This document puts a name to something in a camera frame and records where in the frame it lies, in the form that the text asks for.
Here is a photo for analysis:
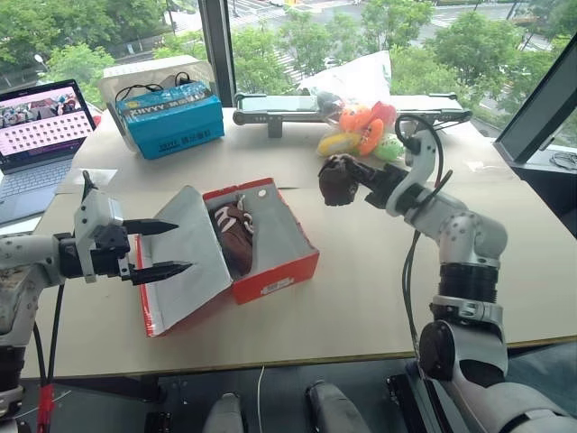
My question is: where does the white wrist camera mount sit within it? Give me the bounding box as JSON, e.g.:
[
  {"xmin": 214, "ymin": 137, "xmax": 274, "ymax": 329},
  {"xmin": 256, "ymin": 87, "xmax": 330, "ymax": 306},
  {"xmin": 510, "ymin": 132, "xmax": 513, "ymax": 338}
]
[
  {"xmin": 73, "ymin": 170, "xmax": 125, "ymax": 284},
  {"xmin": 385, "ymin": 129, "xmax": 441, "ymax": 218}
]

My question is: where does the red plush toy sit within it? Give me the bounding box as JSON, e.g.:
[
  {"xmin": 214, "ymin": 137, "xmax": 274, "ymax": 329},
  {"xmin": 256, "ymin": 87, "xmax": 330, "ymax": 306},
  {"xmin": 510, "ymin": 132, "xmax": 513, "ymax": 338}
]
[{"xmin": 371, "ymin": 100, "xmax": 398, "ymax": 133}]

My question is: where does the dark plush toy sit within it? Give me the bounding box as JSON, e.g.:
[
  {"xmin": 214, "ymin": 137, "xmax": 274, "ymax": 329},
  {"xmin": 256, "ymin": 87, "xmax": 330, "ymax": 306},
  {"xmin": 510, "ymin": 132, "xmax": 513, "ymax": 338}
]
[{"xmin": 315, "ymin": 90, "xmax": 344, "ymax": 115}]

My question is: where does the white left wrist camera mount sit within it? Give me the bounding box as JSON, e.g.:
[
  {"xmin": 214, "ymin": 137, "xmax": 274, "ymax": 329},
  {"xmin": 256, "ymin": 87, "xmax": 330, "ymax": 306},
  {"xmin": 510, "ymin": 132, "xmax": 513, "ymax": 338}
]
[{"xmin": 73, "ymin": 170, "xmax": 125, "ymax": 284}]

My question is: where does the green plush toy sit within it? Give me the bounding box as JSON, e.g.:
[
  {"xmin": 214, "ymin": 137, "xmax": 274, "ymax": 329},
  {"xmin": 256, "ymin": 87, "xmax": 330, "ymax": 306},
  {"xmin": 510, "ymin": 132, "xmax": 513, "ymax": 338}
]
[{"xmin": 371, "ymin": 134, "xmax": 405, "ymax": 162}]

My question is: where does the red shoebox with hinged lid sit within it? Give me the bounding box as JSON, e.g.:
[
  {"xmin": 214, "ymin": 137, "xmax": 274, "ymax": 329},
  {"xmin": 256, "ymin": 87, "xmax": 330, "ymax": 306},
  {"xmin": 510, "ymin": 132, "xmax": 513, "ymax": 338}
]
[{"xmin": 134, "ymin": 176, "xmax": 322, "ymax": 339}]

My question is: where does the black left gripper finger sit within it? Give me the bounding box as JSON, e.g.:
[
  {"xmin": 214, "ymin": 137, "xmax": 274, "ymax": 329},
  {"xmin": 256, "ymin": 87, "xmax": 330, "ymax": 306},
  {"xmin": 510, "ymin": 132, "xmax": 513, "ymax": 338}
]
[
  {"xmin": 130, "ymin": 260, "xmax": 195, "ymax": 287},
  {"xmin": 124, "ymin": 218, "xmax": 181, "ymax": 236}
]

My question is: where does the clear plastic bag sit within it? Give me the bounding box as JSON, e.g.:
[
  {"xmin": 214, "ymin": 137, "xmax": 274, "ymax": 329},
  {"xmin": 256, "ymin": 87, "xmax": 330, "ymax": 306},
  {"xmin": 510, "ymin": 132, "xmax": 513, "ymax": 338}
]
[{"xmin": 296, "ymin": 50, "xmax": 394, "ymax": 114}]

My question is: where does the grey rounded shape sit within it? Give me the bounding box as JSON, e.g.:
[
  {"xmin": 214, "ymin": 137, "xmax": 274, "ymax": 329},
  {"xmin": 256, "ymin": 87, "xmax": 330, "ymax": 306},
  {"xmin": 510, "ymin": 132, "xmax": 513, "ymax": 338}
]
[
  {"xmin": 201, "ymin": 392, "xmax": 247, "ymax": 433},
  {"xmin": 305, "ymin": 380, "xmax": 371, "ymax": 433}
]

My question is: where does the thin coiled black cable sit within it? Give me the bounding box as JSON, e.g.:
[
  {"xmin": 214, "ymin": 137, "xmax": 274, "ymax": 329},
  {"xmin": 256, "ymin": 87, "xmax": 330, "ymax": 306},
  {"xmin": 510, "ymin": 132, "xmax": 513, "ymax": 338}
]
[{"xmin": 548, "ymin": 150, "xmax": 577, "ymax": 171}]

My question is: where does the blue cardboard box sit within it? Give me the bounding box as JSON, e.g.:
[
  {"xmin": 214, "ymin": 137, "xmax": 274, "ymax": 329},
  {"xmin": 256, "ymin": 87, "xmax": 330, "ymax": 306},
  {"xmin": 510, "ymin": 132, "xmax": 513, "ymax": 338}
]
[{"xmin": 115, "ymin": 80, "xmax": 225, "ymax": 161}]

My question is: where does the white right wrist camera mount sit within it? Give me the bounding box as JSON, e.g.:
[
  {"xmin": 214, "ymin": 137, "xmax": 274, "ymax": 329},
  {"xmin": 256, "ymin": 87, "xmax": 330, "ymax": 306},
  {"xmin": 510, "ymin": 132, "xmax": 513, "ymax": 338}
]
[{"xmin": 385, "ymin": 129, "xmax": 441, "ymax": 218}]

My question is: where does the thin white string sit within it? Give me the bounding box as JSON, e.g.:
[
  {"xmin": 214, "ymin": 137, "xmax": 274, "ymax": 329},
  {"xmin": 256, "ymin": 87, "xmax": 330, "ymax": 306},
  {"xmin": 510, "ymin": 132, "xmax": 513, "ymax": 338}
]
[{"xmin": 255, "ymin": 364, "xmax": 266, "ymax": 433}]

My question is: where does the white plastic storage bin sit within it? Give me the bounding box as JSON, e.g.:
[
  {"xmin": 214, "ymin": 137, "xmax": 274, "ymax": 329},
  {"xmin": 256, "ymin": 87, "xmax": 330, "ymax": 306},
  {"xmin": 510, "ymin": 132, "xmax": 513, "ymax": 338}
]
[{"xmin": 97, "ymin": 54, "xmax": 214, "ymax": 151}]

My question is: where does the yellow plush toy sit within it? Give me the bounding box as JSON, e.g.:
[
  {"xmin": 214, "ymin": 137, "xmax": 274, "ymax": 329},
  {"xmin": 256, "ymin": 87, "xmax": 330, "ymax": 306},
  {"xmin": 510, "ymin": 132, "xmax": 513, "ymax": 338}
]
[{"xmin": 316, "ymin": 132, "xmax": 361, "ymax": 158}]

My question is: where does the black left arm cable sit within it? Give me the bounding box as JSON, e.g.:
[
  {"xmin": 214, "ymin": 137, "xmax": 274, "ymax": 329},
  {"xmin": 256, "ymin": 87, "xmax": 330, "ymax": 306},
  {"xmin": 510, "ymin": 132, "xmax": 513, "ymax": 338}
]
[{"xmin": 31, "ymin": 281, "xmax": 65, "ymax": 389}]

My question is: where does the black base bracket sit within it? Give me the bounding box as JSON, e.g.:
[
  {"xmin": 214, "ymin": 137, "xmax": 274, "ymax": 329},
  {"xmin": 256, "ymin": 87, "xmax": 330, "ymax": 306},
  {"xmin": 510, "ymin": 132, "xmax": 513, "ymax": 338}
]
[
  {"xmin": 142, "ymin": 374, "xmax": 202, "ymax": 433},
  {"xmin": 385, "ymin": 373, "xmax": 426, "ymax": 419}
]

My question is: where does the orange plush toy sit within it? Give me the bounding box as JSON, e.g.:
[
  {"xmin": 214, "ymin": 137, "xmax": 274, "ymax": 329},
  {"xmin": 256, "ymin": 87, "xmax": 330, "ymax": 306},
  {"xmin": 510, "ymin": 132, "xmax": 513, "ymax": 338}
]
[{"xmin": 338, "ymin": 104, "xmax": 385, "ymax": 157}]

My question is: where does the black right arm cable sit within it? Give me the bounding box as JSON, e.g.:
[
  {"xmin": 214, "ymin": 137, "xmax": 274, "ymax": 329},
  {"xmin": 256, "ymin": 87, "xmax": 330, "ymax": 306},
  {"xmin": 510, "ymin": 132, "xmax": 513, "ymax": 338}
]
[{"xmin": 395, "ymin": 114, "xmax": 453, "ymax": 358}]

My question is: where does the silver laptop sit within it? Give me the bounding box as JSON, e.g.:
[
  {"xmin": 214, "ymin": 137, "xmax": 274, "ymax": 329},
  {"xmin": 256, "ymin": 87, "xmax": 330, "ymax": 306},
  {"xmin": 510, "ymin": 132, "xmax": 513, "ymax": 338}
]
[{"xmin": 0, "ymin": 78, "xmax": 98, "ymax": 227}]

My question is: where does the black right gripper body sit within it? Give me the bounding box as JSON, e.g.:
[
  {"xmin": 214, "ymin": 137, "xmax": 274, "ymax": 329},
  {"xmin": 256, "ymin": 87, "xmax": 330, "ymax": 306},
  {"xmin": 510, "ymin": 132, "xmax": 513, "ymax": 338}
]
[{"xmin": 362, "ymin": 163, "xmax": 408, "ymax": 210}]

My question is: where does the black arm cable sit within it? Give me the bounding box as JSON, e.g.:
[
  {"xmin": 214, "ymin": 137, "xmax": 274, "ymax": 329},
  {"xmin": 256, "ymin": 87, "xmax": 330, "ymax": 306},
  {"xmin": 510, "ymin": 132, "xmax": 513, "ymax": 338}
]
[
  {"xmin": 395, "ymin": 114, "xmax": 453, "ymax": 358},
  {"xmin": 31, "ymin": 281, "xmax": 65, "ymax": 389}
]

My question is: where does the brown shoe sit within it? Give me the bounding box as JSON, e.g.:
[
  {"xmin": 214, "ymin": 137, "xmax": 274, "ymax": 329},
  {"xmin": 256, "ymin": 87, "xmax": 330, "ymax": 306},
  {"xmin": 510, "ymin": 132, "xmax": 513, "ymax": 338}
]
[
  {"xmin": 318, "ymin": 153, "xmax": 362, "ymax": 208},
  {"xmin": 208, "ymin": 199, "xmax": 259, "ymax": 277}
]

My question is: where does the dark window frame post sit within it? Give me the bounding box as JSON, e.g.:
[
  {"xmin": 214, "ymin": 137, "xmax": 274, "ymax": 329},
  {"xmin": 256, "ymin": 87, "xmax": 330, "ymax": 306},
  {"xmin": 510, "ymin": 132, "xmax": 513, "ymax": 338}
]
[{"xmin": 199, "ymin": 0, "xmax": 239, "ymax": 110}]

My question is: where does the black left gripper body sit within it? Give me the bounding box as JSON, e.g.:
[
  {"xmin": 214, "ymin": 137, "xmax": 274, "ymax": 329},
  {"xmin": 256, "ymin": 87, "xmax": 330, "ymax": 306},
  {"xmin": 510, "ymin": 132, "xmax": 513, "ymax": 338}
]
[{"xmin": 91, "ymin": 223, "xmax": 135, "ymax": 282}]

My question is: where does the black monitor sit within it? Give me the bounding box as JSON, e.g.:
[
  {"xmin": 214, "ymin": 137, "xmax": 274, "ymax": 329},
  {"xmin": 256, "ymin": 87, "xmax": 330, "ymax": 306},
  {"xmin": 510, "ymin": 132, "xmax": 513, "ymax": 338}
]
[{"xmin": 492, "ymin": 44, "xmax": 577, "ymax": 169}]

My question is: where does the red cable connector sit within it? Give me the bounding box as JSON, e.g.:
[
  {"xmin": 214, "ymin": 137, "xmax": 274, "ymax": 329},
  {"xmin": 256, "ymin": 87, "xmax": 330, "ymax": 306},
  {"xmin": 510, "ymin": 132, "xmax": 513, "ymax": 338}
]
[{"xmin": 37, "ymin": 382, "xmax": 56, "ymax": 428}]

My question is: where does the black charger cable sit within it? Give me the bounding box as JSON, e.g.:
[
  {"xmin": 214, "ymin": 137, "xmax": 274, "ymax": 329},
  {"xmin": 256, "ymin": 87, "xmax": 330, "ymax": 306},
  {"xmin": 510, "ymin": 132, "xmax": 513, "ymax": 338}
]
[{"xmin": 115, "ymin": 71, "xmax": 196, "ymax": 104}]

